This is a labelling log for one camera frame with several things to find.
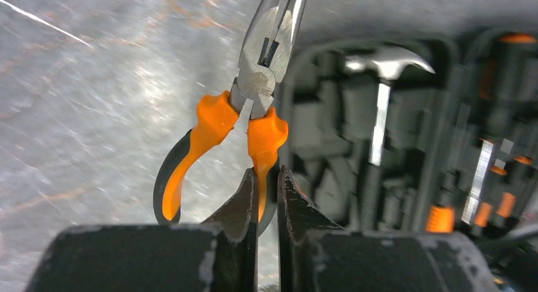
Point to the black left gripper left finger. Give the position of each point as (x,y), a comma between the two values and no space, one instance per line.
(219,254)

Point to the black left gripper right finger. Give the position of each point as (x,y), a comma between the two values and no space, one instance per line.
(316,254)

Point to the black plastic tool case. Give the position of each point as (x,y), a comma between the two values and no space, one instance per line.
(484,88)

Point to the small orange black screwdriver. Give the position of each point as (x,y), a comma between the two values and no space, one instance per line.
(483,165)

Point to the steel claw hammer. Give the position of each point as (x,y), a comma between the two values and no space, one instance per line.
(388,63)

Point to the orange handle pliers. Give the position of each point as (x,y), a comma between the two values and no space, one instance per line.
(263,61)

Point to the large orange handle screwdriver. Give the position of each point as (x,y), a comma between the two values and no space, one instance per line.
(440,219)

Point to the thin orange black screwdriver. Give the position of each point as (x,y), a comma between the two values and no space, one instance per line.
(490,197)

